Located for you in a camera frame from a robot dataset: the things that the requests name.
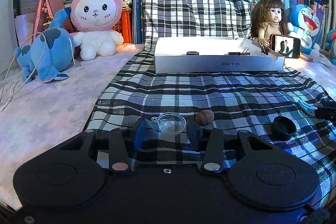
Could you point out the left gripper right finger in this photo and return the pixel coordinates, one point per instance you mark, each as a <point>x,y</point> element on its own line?
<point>213,143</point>

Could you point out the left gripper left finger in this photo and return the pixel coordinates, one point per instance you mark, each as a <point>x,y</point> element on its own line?
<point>120,140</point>

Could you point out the brown walnut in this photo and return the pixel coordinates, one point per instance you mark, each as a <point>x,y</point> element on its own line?
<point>204,117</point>

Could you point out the clear plastic cup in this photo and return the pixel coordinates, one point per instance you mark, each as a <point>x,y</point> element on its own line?
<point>170,123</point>

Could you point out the black round cap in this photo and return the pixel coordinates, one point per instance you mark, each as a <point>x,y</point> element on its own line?
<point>282,129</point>

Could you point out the black white plaid cloth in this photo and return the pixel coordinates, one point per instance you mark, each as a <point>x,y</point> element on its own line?
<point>239,100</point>

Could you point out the red case smartphone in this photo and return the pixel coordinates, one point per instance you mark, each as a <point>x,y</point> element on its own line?
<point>287,46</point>

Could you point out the blue round mouse plush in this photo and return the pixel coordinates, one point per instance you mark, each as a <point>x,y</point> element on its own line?
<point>331,45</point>

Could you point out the Doraemon plush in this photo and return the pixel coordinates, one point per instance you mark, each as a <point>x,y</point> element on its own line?
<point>304,24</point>

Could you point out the black binder clip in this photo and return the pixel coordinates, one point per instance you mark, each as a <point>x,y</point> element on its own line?
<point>245,52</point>

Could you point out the white cardboard box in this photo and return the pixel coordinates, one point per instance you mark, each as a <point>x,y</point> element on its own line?
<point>201,54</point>

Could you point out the brown haired doll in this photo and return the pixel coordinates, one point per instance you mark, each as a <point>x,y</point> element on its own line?
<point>268,18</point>

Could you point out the blue plush toy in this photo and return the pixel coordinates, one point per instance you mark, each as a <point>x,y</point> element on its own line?
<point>51,52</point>

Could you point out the red plastic crate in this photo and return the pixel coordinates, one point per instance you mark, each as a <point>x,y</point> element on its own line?
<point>123,26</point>

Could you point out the pink white bunny plush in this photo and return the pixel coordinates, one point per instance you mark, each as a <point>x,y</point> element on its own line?
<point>94,20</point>

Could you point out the pink bag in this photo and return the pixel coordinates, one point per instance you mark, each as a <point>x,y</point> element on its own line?
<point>46,9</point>

